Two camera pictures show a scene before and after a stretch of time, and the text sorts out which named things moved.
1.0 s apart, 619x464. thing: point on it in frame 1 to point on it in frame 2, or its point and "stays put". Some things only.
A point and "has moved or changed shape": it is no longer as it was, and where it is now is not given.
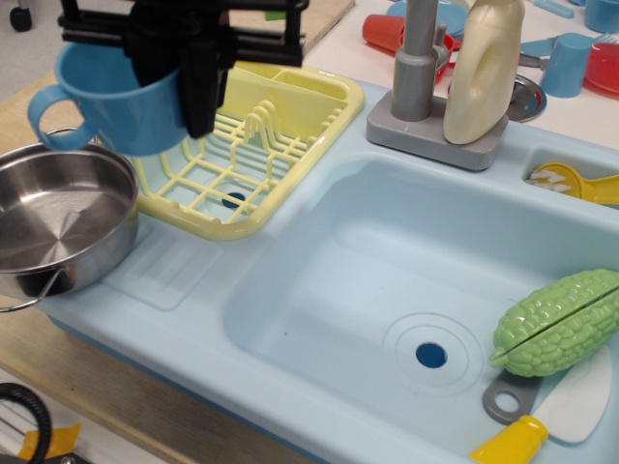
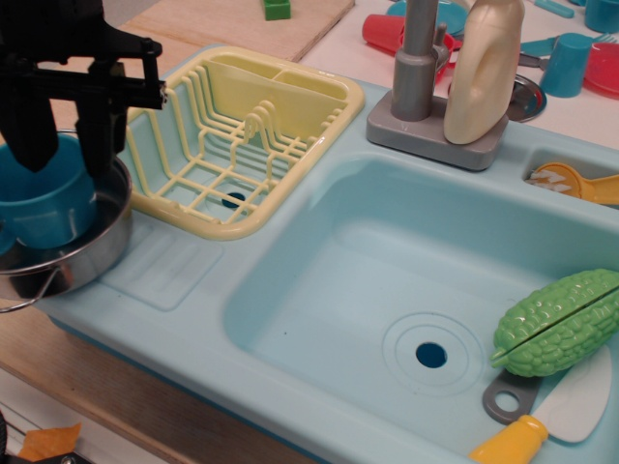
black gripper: x=162 y=36 to x=44 y=31
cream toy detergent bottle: x=486 y=70 stays put
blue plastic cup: x=144 y=120 has moved or changed shape
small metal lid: x=528 y=101 stays put
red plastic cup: x=385 y=33 stays put
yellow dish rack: x=273 y=121 stays put
